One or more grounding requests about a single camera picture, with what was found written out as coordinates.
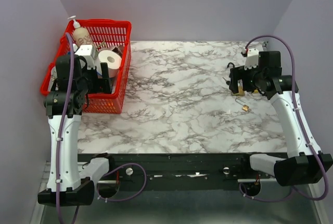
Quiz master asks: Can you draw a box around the small brass padlock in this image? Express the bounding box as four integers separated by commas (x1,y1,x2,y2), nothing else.
235,97,250,112

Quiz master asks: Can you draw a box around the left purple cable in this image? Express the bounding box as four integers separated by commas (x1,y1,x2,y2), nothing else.
56,32,80,224

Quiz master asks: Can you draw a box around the large brass padlock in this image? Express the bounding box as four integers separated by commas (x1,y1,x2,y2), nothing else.
233,86,245,96

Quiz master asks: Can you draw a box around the cream pump lotion bottle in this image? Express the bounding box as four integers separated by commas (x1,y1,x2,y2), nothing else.
68,16,94,47

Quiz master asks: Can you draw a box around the red plastic basket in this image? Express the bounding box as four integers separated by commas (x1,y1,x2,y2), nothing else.
40,17,132,117

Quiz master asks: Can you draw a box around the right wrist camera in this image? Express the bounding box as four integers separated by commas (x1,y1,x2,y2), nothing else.
241,48,259,70

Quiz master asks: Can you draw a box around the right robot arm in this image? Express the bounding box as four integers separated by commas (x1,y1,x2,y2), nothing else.
229,48,332,186

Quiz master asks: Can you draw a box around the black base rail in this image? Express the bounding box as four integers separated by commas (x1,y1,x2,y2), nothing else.
78,152,287,192

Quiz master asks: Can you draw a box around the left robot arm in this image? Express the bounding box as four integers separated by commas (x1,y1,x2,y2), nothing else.
37,55,116,207

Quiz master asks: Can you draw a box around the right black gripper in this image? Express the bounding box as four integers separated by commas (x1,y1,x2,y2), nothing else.
229,64,265,93

